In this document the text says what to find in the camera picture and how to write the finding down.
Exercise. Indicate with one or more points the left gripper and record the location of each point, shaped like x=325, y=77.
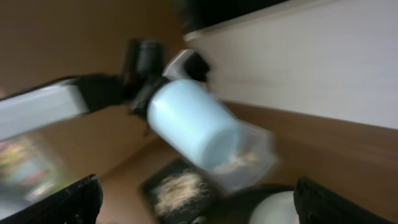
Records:
x=140, y=103

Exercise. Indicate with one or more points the food scraps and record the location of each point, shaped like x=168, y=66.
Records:
x=176, y=191

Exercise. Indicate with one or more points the round black serving tray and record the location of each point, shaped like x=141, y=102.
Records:
x=238, y=207

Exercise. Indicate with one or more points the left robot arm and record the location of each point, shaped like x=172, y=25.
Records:
x=73, y=96

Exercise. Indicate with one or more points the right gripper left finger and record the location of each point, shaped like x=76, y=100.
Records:
x=78, y=203

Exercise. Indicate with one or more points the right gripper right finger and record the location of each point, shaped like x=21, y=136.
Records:
x=315, y=204

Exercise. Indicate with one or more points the black rectangular tray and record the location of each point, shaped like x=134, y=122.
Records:
x=189, y=212

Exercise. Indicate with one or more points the white round plate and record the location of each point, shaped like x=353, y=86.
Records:
x=276, y=209

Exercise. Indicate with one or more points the light blue cup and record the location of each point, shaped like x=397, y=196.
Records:
x=194, y=123

